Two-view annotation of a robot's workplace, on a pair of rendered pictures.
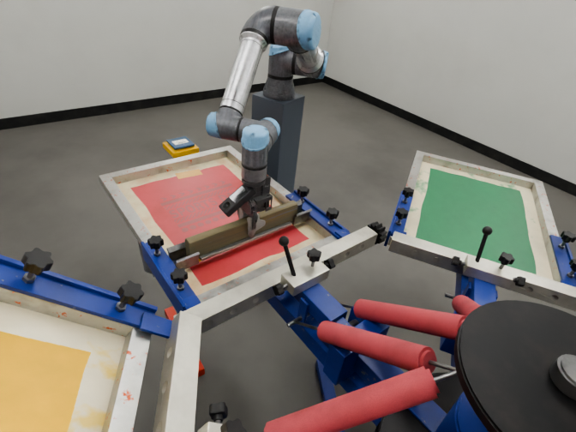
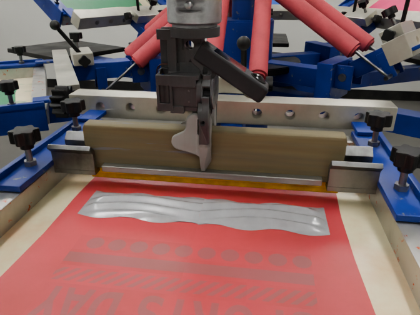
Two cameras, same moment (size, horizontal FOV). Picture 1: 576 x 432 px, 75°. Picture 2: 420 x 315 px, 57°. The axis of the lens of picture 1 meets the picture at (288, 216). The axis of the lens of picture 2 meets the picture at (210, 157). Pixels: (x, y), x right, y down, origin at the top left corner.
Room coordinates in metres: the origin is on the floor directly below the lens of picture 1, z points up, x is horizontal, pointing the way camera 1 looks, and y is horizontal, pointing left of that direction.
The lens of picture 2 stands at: (1.32, 0.56, 1.26)
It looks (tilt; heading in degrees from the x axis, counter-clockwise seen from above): 24 degrees down; 229
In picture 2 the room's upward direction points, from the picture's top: straight up
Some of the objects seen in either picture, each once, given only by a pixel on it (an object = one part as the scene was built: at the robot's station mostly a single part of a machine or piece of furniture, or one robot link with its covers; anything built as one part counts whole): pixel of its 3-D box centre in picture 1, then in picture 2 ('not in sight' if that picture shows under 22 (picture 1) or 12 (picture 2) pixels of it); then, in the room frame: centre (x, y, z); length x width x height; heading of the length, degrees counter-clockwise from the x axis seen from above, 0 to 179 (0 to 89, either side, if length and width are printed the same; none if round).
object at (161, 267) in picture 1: (169, 277); (382, 179); (0.74, 0.32, 0.97); 0.30 x 0.05 x 0.07; 41
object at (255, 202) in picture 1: (255, 194); (190, 69); (0.97, 0.11, 1.15); 0.09 x 0.08 x 0.12; 131
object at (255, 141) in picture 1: (255, 147); not in sight; (0.97, 0.11, 1.31); 0.09 x 0.08 x 0.11; 170
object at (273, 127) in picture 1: (260, 133); not in sight; (1.07, 0.11, 1.31); 0.11 x 0.11 x 0.08; 80
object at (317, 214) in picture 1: (314, 219); (58, 158); (1.11, -0.10, 0.97); 0.30 x 0.05 x 0.07; 41
